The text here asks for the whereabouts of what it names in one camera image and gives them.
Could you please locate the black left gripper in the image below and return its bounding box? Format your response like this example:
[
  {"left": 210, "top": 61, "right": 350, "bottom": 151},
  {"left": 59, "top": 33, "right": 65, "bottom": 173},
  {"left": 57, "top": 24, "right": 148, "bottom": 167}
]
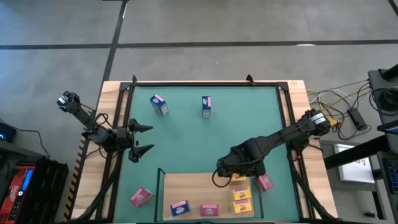
[{"left": 117, "top": 119, "right": 155, "bottom": 164}]

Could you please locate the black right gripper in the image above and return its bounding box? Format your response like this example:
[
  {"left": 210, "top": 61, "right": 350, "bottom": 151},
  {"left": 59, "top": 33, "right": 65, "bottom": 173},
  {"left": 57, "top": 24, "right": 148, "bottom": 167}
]
[{"left": 216, "top": 146, "right": 267, "bottom": 179}]

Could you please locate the yellow cereal box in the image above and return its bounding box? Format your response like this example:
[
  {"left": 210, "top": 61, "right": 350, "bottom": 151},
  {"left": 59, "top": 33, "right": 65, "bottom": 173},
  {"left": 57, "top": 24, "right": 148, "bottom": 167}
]
[
  {"left": 229, "top": 173, "right": 247, "bottom": 185},
  {"left": 232, "top": 186, "right": 252, "bottom": 202},
  {"left": 231, "top": 198, "right": 253, "bottom": 214}
]

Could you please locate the pink cereal box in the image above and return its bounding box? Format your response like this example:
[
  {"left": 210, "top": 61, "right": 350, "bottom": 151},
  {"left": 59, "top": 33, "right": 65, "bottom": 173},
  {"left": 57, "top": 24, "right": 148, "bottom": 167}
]
[
  {"left": 254, "top": 174, "right": 274, "bottom": 192},
  {"left": 200, "top": 203, "right": 219, "bottom": 217},
  {"left": 129, "top": 187, "right": 154, "bottom": 208}
]

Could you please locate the blue cereal box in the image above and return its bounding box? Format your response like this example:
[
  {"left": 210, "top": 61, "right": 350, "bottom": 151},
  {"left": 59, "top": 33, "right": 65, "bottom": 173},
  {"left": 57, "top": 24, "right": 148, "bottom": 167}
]
[
  {"left": 149, "top": 94, "right": 169, "bottom": 116},
  {"left": 170, "top": 200, "right": 191, "bottom": 218},
  {"left": 201, "top": 95, "right": 211, "bottom": 119}
]

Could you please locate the green table mat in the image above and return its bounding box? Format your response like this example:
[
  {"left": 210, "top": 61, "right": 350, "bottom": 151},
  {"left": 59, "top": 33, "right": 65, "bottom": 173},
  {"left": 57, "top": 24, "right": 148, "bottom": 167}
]
[{"left": 113, "top": 85, "right": 301, "bottom": 223}]

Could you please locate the yellow black hazard tape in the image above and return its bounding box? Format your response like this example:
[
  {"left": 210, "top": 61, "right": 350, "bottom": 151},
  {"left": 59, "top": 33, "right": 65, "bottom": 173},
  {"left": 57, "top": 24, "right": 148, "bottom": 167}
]
[{"left": 63, "top": 111, "right": 93, "bottom": 222}]

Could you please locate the black plastic crate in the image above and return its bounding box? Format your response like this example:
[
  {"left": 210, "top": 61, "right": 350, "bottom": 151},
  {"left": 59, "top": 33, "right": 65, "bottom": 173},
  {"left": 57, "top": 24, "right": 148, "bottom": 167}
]
[{"left": 23, "top": 155, "right": 70, "bottom": 224}]

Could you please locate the black metal beam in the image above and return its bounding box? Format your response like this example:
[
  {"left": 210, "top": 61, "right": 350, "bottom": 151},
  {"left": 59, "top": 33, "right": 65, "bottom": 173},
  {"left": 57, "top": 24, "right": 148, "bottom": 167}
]
[{"left": 323, "top": 134, "right": 391, "bottom": 170}]

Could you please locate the white board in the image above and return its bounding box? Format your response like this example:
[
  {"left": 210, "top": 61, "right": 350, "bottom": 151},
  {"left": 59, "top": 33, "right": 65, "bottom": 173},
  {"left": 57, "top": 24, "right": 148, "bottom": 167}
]
[{"left": 334, "top": 143, "right": 376, "bottom": 184}]

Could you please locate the black power adapter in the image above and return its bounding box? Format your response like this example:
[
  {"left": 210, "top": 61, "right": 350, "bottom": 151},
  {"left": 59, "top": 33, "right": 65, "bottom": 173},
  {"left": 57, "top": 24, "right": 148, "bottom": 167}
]
[{"left": 347, "top": 107, "right": 368, "bottom": 131}]

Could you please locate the black device with blue light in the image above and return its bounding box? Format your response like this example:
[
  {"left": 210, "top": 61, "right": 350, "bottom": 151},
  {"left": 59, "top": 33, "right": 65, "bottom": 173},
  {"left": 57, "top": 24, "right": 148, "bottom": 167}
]
[{"left": 0, "top": 121, "right": 17, "bottom": 143}]

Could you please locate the red electronic device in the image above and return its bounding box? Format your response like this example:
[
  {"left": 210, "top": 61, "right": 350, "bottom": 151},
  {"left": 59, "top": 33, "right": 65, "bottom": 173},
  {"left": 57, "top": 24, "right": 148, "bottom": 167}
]
[{"left": 0, "top": 164, "right": 35, "bottom": 224}]

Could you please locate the dark keyboard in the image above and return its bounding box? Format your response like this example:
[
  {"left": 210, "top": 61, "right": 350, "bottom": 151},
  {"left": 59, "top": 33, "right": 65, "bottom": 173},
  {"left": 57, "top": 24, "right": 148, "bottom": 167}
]
[{"left": 381, "top": 157, "right": 398, "bottom": 194}]

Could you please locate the tablet with blue screen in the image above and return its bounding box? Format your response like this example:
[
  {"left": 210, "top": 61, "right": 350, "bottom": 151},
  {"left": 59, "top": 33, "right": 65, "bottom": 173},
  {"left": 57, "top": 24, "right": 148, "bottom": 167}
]
[{"left": 377, "top": 122, "right": 398, "bottom": 135}]

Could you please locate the grey cart top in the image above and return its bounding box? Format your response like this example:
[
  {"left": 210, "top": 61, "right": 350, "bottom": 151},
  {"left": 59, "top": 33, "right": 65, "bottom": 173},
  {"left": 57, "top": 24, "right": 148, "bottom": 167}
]
[{"left": 368, "top": 68, "right": 398, "bottom": 125}]

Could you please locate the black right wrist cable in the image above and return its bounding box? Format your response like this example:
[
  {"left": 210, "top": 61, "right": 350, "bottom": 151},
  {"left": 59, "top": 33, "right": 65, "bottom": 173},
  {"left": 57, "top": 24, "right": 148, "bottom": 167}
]
[{"left": 212, "top": 167, "right": 233, "bottom": 189}]

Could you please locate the wooden shelf with black frame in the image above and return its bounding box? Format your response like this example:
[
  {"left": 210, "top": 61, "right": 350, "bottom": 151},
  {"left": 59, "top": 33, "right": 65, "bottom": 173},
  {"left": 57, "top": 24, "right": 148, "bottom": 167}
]
[{"left": 154, "top": 164, "right": 264, "bottom": 222}]

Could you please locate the black metal table frame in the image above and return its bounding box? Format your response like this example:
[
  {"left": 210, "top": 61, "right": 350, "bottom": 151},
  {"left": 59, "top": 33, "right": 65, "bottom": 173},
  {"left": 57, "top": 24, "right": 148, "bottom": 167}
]
[{"left": 71, "top": 74, "right": 340, "bottom": 224}]

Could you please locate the yellow cable with plug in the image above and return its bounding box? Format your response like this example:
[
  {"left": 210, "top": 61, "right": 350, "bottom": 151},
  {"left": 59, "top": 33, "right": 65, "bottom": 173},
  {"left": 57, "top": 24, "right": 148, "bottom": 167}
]
[{"left": 306, "top": 85, "right": 371, "bottom": 128}]

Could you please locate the black floor cable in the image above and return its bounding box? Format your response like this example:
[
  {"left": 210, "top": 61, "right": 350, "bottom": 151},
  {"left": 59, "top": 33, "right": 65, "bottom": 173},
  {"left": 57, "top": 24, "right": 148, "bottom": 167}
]
[{"left": 306, "top": 79, "right": 374, "bottom": 141}]

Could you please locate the thin black device cable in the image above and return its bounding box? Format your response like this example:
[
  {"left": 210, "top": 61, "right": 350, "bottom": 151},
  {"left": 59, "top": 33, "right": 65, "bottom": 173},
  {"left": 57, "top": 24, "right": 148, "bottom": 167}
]
[{"left": 15, "top": 128, "right": 51, "bottom": 159}]

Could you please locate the coiled black cable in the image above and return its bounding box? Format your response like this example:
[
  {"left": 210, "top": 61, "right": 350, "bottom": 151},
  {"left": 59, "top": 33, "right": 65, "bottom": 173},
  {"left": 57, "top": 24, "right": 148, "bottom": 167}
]
[{"left": 369, "top": 88, "right": 398, "bottom": 112}]

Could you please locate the black round post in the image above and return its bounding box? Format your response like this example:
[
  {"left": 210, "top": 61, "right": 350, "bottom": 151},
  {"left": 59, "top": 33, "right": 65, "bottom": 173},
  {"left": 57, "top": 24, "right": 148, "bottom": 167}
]
[{"left": 381, "top": 63, "right": 398, "bottom": 81}]

